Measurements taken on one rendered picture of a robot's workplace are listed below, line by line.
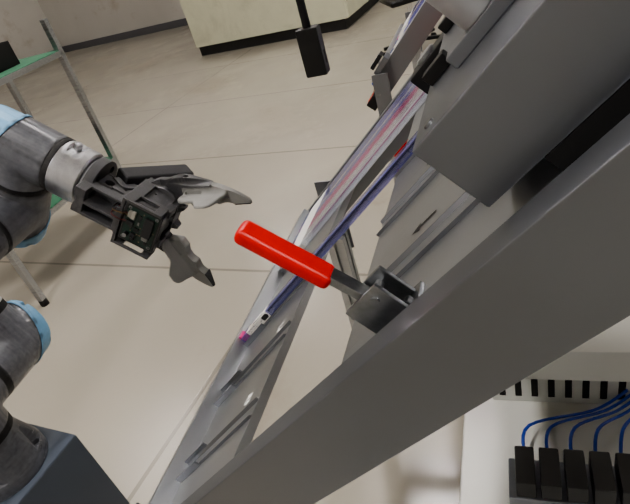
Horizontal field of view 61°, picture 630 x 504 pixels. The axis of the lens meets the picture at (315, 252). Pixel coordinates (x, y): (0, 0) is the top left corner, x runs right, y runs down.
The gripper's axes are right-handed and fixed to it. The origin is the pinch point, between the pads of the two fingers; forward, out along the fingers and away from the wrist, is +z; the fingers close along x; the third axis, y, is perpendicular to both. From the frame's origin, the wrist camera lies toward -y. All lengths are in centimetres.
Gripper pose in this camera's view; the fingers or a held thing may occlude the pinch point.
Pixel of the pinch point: (235, 244)
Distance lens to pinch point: 73.4
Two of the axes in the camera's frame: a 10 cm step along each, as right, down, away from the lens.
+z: 8.9, 4.6, 0.5
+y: -2.0, 4.8, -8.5
